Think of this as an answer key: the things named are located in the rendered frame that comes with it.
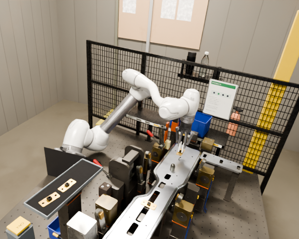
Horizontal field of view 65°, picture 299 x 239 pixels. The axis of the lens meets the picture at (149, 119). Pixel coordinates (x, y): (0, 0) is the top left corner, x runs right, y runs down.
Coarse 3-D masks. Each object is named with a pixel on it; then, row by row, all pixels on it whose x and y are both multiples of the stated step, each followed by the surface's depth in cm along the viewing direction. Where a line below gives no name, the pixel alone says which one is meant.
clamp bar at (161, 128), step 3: (159, 126) 159; (162, 126) 160; (159, 129) 159; (162, 129) 161; (165, 129) 158; (159, 132) 160; (162, 132) 162; (159, 135) 161; (162, 135) 163; (159, 138) 162; (162, 138) 164; (159, 141) 163; (162, 141) 165; (159, 144) 164; (162, 144) 166
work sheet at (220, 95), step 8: (216, 80) 185; (208, 88) 191; (216, 88) 188; (224, 88) 185; (232, 88) 182; (208, 96) 193; (216, 96) 190; (224, 96) 187; (232, 96) 184; (208, 104) 196; (216, 104) 193; (224, 104) 190; (232, 104) 187; (208, 112) 199; (216, 112) 195; (224, 112) 192
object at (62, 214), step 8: (80, 192) 116; (72, 200) 112; (80, 200) 120; (64, 208) 113; (72, 208) 115; (80, 208) 122; (64, 216) 116; (72, 216) 117; (64, 224) 119; (64, 232) 122
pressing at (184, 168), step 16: (176, 144) 181; (160, 160) 161; (176, 160) 163; (192, 160) 164; (160, 176) 146; (176, 176) 148; (160, 192) 135; (176, 192) 137; (128, 208) 122; (160, 208) 125; (128, 224) 114; (144, 224) 115
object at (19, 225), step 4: (20, 216) 94; (16, 220) 92; (20, 220) 92; (24, 220) 93; (12, 224) 90; (16, 224) 91; (20, 224) 91; (24, 224) 91; (28, 224) 91; (8, 228) 89; (12, 228) 89; (16, 228) 89; (20, 228) 89; (24, 228) 90; (12, 232) 89; (16, 232) 88; (20, 232) 89
